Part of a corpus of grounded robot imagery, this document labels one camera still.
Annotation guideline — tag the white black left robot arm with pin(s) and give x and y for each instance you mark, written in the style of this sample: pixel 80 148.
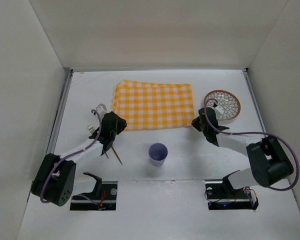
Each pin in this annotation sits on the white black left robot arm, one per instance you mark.
pixel 65 175

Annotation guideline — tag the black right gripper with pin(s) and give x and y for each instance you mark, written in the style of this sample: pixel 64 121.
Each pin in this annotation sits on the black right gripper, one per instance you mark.
pixel 198 123

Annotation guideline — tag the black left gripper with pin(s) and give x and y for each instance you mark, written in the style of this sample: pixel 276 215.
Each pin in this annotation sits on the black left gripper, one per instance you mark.
pixel 107 141

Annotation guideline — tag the floral plate with brown rim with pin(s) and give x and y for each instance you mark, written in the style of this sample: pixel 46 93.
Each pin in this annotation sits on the floral plate with brown rim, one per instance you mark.
pixel 227 100

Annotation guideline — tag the yellow white checkered cloth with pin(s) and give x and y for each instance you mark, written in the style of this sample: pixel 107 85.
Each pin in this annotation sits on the yellow white checkered cloth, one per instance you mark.
pixel 153 106

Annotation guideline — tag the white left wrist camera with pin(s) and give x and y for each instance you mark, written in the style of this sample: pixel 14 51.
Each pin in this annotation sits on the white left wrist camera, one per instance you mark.
pixel 101 109

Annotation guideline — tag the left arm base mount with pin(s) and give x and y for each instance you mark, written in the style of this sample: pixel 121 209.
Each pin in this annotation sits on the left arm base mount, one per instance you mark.
pixel 93 197

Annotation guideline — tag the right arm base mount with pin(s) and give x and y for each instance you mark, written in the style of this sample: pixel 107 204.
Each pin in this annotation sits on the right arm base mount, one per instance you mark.
pixel 220 198

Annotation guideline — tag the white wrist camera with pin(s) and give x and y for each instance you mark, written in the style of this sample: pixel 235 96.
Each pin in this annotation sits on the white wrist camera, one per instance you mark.
pixel 101 109
pixel 219 111

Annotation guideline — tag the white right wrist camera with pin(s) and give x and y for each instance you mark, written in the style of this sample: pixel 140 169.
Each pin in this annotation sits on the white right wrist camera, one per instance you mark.
pixel 219 111

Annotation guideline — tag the silver metal fork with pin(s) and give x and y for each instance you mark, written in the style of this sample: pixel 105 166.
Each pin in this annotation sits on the silver metal fork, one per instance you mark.
pixel 91 128

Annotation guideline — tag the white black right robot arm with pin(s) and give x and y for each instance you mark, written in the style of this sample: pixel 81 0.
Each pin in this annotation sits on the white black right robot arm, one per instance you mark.
pixel 272 162

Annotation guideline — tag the purple plastic cup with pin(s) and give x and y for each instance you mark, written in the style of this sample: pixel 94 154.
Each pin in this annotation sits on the purple plastic cup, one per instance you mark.
pixel 158 153

